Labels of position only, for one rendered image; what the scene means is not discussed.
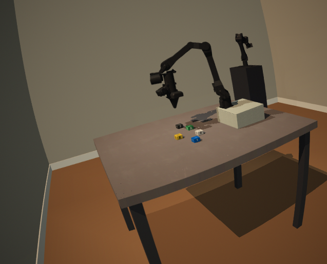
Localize blue block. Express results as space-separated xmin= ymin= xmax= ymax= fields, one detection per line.
xmin=191 ymin=136 xmax=200 ymax=143

